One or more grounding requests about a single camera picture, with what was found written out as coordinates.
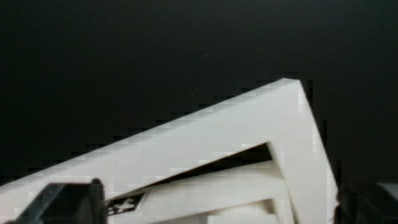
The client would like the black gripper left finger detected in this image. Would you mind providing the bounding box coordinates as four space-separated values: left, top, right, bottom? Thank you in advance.
10 179 108 224

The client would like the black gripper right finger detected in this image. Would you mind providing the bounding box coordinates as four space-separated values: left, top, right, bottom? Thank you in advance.
333 182 398 224

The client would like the white table leg far left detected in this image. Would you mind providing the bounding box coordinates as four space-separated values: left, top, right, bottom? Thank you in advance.
108 161 294 224

